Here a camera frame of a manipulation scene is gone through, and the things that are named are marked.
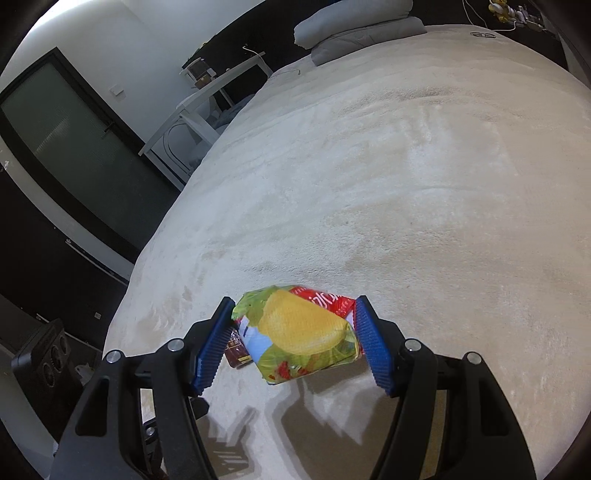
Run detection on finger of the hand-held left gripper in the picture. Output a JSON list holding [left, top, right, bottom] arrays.
[[140, 399, 210, 480]]

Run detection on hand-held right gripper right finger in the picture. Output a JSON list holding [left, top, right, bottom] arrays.
[[353, 295, 539, 480]]

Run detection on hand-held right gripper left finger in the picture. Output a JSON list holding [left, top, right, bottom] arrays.
[[48, 296, 237, 480]]

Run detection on dark red snack wrapper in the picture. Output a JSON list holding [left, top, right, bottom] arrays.
[[224, 330, 252, 369]]

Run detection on colourful potato chip bag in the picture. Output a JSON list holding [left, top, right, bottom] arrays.
[[231, 285, 362, 385]]

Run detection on beige plush blanket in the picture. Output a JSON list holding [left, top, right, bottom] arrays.
[[99, 23, 591, 480]]

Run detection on white side table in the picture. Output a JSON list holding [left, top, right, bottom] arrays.
[[139, 51, 273, 192]]

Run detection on grey pillow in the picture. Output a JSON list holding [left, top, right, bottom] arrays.
[[294, 0, 414, 49]]

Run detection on black bedside shelf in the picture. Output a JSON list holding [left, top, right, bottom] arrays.
[[457, 0, 573, 70]]

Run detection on small white figurines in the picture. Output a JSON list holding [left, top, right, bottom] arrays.
[[510, 4, 548, 31]]

